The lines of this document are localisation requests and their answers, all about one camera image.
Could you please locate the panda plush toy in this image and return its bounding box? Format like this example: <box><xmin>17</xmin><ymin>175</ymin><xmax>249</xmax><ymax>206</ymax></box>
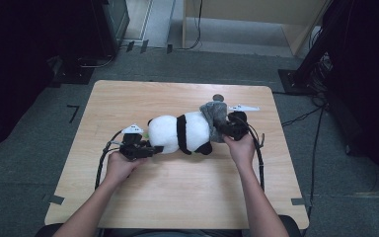
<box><xmin>143</xmin><ymin>111</ymin><xmax>214</xmax><ymax>156</ymax></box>

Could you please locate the black stand base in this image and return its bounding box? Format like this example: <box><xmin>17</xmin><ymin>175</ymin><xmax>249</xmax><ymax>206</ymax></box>
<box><xmin>50</xmin><ymin>55</ymin><xmax>96</xmax><ymax>86</ymax></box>

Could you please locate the left hand-held gripper cable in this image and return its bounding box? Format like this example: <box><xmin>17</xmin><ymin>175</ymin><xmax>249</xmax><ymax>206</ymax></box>
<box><xmin>94</xmin><ymin>129</ymin><xmax>126</xmax><ymax>191</ymax></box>

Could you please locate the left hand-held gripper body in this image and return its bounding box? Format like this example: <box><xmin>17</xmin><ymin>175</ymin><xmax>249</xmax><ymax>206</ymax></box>
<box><xmin>117</xmin><ymin>123</ymin><xmax>156</xmax><ymax>162</ymax></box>

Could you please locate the black angled floor tape mark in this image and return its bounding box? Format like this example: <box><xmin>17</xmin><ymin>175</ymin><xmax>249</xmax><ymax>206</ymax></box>
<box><xmin>66</xmin><ymin>104</ymin><xmax>80</xmax><ymax>124</ymax></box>

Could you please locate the right hand-held gripper cable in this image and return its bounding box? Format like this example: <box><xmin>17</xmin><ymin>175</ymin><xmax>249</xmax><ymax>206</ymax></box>
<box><xmin>247</xmin><ymin>123</ymin><xmax>266</xmax><ymax>193</ymax></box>

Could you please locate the long black floor cable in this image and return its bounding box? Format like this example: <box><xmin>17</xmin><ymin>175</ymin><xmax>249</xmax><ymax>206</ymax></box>
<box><xmin>304</xmin><ymin>105</ymin><xmax>326</xmax><ymax>231</ymax></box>

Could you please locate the black hanging cable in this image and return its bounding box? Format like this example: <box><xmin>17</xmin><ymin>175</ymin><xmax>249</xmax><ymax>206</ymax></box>
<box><xmin>177</xmin><ymin>0</ymin><xmax>203</xmax><ymax>51</ymax></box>

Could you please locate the wooden furniture panel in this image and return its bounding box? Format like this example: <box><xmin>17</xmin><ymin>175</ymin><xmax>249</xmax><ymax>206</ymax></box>
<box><xmin>182</xmin><ymin>0</ymin><xmax>330</xmax><ymax>57</ymax></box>

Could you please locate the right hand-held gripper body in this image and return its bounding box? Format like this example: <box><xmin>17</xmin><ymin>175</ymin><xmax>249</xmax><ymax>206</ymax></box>
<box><xmin>221</xmin><ymin>104</ymin><xmax>261</xmax><ymax>142</ymax></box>

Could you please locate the person's right hand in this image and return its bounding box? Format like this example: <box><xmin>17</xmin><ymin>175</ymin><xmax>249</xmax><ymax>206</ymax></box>
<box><xmin>223</xmin><ymin>132</ymin><xmax>257</xmax><ymax>170</ymax></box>

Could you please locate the grey fluffy towel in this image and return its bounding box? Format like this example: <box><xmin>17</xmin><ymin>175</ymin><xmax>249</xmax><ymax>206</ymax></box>
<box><xmin>199</xmin><ymin>101</ymin><xmax>229</xmax><ymax>144</ymax></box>

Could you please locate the dark curtain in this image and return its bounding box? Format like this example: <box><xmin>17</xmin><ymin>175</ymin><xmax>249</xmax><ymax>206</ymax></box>
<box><xmin>322</xmin><ymin>0</ymin><xmax>379</xmax><ymax>197</ymax></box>
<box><xmin>0</xmin><ymin>0</ymin><xmax>97</xmax><ymax>156</ymax></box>

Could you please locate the person's left hand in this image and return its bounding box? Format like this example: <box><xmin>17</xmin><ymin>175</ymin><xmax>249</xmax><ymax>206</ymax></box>
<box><xmin>107</xmin><ymin>151</ymin><xmax>148</xmax><ymax>186</ymax></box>

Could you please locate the black metal stand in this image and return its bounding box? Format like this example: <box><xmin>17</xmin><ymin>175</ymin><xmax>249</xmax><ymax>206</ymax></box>
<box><xmin>277</xmin><ymin>0</ymin><xmax>354</xmax><ymax>97</ymax></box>

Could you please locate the hand-held gripper cable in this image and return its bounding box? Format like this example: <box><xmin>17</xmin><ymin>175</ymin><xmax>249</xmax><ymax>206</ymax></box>
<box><xmin>247</xmin><ymin>123</ymin><xmax>266</xmax><ymax>193</ymax></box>
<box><xmin>94</xmin><ymin>129</ymin><xmax>126</xmax><ymax>191</ymax></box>

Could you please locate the person's lap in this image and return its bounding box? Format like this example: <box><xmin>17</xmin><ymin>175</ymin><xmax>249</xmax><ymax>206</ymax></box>
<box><xmin>38</xmin><ymin>215</ymin><xmax>305</xmax><ymax>237</ymax></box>

